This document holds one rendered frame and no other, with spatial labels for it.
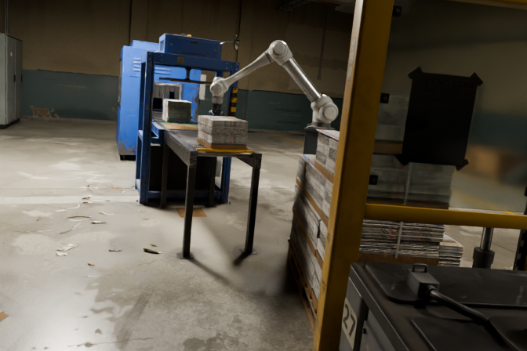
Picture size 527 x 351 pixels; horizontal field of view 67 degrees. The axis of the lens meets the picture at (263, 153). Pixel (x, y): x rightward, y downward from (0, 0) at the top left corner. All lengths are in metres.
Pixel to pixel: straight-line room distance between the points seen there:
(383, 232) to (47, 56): 10.65
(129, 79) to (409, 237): 5.32
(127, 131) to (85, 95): 5.21
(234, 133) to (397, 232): 1.61
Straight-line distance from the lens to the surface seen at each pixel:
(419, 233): 1.79
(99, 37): 11.64
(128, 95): 6.46
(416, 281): 1.12
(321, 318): 1.43
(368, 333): 1.13
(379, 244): 1.74
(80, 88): 11.60
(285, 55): 3.10
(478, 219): 1.47
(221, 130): 2.94
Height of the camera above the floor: 1.26
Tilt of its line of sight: 9 degrees down
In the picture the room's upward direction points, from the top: 6 degrees clockwise
